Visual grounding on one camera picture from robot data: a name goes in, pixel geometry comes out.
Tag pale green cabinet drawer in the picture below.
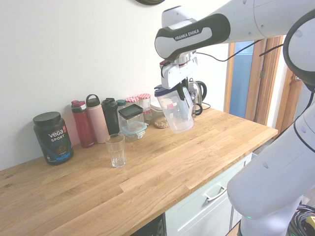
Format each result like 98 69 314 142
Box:
164 151 254 236

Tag black kettle power cable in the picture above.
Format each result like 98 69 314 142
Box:
195 102 212 116

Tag dark under-counter appliance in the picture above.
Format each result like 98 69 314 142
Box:
134 214 166 236

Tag pink bottle with dark lid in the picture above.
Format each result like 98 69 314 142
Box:
85 93 111 144

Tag metal drawer handle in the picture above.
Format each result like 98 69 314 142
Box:
203 184 227 203

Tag dark red water bottle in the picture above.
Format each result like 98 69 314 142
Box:
70 99 95 149

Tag black shaker bottle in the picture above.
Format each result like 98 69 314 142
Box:
101 97 121 136

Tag jar with red checkered lid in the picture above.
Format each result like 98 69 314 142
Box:
137 93 152 112
125 96 141 108

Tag black Vega protein tub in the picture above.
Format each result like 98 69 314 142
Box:
32 111 74 166

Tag clear faceted drinking glass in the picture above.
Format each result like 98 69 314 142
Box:
105 133 126 169

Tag glass food container teal lid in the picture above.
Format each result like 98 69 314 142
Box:
118 121 149 143

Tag coiled black floor cables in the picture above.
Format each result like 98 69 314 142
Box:
287 203 315 236

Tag square glass jar black lid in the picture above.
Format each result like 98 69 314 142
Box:
118 103 145 131

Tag clear pitcher with blue lid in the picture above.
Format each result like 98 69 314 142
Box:
154 84 194 135

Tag glass electric kettle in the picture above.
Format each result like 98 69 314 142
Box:
187 78 208 118

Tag white-lidded jar of nuts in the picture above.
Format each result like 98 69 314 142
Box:
150 101 171 129

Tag black robot wrist cable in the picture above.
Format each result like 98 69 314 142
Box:
195 39 284 62

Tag black round wall object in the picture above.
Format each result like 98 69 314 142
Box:
135 0 166 6

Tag wooden door frame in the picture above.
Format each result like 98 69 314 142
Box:
224 35 303 133

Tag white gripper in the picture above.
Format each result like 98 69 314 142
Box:
160 55 199 101

